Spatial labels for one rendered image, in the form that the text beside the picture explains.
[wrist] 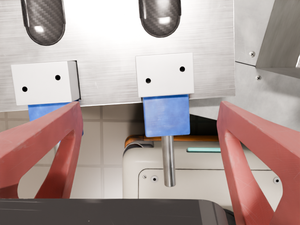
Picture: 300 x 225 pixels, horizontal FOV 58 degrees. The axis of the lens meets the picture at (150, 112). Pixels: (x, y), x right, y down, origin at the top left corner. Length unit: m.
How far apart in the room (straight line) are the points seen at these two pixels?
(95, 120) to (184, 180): 0.47
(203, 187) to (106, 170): 0.46
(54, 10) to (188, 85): 0.14
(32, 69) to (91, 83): 0.05
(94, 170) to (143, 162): 0.38
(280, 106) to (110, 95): 0.20
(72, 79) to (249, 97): 0.20
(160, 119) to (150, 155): 0.65
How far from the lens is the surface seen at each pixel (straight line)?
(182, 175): 0.91
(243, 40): 0.34
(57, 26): 0.28
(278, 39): 0.31
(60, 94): 0.25
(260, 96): 0.35
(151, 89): 0.24
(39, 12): 0.29
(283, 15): 0.32
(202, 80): 0.27
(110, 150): 1.18
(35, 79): 0.26
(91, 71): 0.27
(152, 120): 0.25
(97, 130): 1.17
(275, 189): 1.01
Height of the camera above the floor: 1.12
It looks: 81 degrees down
